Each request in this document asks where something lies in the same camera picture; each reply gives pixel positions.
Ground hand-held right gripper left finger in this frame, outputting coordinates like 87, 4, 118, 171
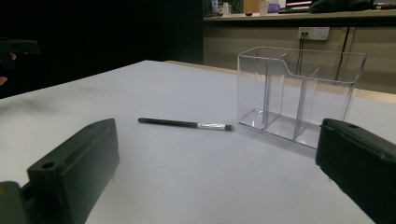
27, 118, 120, 224

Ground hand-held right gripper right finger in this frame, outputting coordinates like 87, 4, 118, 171
315, 118, 396, 224

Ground black makeup brush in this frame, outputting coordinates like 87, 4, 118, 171
137, 117, 235, 133

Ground clear acrylic organizer box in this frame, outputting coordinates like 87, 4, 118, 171
236, 46, 369, 150

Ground wooden table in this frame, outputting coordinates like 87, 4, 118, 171
163, 60, 396, 105

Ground white table mat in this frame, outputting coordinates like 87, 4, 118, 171
0, 60, 396, 224

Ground dark cloth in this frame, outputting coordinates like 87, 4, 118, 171
310, 0, 378, 14

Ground wooden counter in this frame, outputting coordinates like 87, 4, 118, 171
203, 8, 396, 23

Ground white cup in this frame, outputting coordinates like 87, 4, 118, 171
258, 0, 270, 16

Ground small bottles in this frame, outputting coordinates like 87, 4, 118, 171
211, 0, 233, 17

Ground black power cable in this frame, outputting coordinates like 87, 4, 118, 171
294, 32, 308, 77
333, 26, 352, 86

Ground white wall socket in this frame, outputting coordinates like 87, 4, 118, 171
297, 26, 331, 42

